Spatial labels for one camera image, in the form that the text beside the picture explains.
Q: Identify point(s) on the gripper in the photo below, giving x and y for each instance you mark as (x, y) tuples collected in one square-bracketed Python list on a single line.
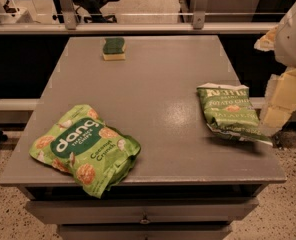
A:
[(293, 40)]

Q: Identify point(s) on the green jalapeno potato chip bag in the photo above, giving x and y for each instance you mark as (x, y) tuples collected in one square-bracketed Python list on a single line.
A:
[(229, 113)]

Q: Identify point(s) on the green Dang rice chips bag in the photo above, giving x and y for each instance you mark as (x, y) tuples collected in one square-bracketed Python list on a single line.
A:
[(82, 145)]

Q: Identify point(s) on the grey drawer cabinet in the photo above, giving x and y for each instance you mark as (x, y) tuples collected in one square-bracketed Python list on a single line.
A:
[(187, 184)]

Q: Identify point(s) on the green and yellow sponge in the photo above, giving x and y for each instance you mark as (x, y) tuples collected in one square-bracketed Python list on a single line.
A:
[(114, 49)]

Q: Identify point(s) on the grey metal railing frame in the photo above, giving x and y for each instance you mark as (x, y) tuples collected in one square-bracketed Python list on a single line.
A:
[(72, 26)]

